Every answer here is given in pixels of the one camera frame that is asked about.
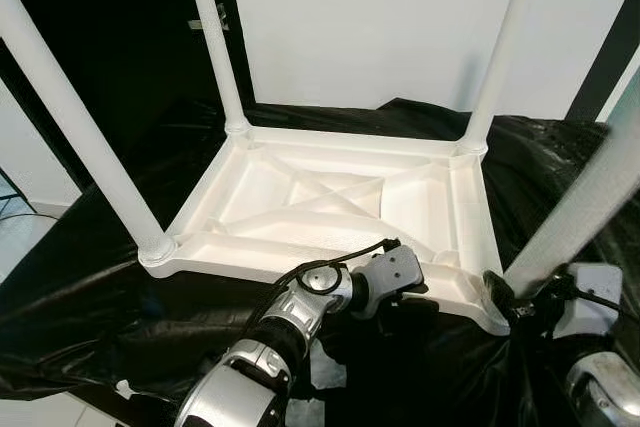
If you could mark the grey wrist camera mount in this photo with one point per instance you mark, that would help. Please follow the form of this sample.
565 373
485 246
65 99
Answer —
590 297
395 267

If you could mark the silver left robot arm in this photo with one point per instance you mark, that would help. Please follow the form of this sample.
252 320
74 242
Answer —
230 392

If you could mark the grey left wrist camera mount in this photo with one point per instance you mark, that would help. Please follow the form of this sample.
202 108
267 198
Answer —
395 267

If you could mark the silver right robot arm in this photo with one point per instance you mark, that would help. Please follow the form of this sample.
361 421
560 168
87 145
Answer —
605 397

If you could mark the black door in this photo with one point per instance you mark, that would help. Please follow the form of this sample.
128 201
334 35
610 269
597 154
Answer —
130 47

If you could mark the black wall strip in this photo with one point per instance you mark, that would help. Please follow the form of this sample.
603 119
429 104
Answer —
605 67

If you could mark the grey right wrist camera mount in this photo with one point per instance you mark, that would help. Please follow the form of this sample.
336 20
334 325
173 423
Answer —
590 297

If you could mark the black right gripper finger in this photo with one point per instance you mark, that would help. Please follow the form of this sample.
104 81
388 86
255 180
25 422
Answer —
500 292

